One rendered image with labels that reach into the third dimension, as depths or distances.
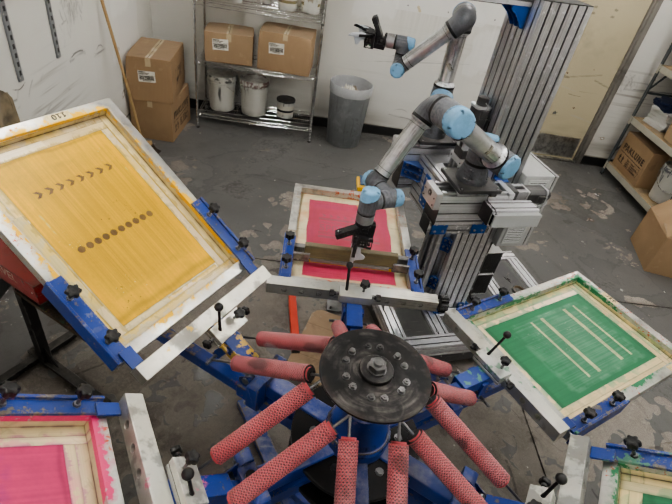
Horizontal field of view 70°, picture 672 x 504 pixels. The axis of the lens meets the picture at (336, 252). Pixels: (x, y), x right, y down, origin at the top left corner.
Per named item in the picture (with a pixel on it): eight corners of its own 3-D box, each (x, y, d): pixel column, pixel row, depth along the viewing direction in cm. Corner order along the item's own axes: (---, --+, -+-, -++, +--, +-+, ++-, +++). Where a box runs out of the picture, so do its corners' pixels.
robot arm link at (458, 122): (505, 149, 218) (442, 89, 181) (528, 164, 208) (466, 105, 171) (487, 170, 222) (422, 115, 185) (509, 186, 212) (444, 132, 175)
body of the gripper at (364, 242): (370, 251, 201) (376, 228, 194) (350, 249, 200) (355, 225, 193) (369, 240, 207) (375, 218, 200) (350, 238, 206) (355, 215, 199)
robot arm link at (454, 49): (426, 109, 266) (455, 2, 232) (428, 101, 277) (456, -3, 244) (447, 114, 265) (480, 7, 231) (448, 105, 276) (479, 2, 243)
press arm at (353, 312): (344, 301, 189) (346, 292, 186) (359, 303, 189) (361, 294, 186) (344, 334, 175) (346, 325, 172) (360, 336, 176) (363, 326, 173)
